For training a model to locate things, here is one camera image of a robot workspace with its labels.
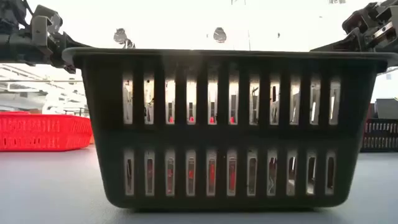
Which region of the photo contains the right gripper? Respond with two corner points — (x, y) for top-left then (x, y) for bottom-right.
(310, 0), (398, 53)

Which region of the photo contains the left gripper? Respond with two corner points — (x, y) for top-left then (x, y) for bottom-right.
(0, 4), (92, 75)

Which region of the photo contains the ceiling cable reel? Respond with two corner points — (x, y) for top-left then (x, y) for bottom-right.
(213, 27), (228, 44)
(113, 27), (136, 49)

